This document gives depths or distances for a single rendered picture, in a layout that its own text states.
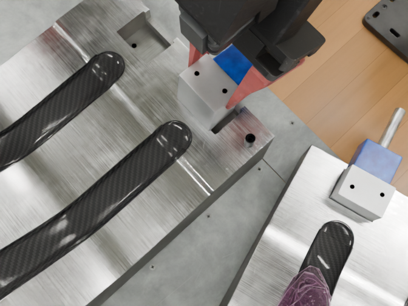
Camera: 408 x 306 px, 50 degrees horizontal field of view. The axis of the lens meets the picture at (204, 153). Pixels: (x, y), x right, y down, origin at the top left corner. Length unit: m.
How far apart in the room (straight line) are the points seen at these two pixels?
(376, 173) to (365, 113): 0.12
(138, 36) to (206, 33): 0.26
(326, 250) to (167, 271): 0.18
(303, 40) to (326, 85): 0.23
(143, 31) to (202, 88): 0.15
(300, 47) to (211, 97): 0.10
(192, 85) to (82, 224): 0.18
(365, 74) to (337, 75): 0.04
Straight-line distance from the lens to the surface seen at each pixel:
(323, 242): 0.49
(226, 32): 0.27
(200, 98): 0.41
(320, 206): 0.49
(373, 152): 0.50
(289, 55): 0.34
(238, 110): 0.48
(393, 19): 0.66
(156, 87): 0.47
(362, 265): 0.49
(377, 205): 0.48
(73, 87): 0.50
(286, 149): 0.55
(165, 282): 0.52
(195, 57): 0.41
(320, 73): 0.60
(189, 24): 0.28
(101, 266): 0.44
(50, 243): 0.45
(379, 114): 0.60
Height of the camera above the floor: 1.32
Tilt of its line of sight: 75 degrees down
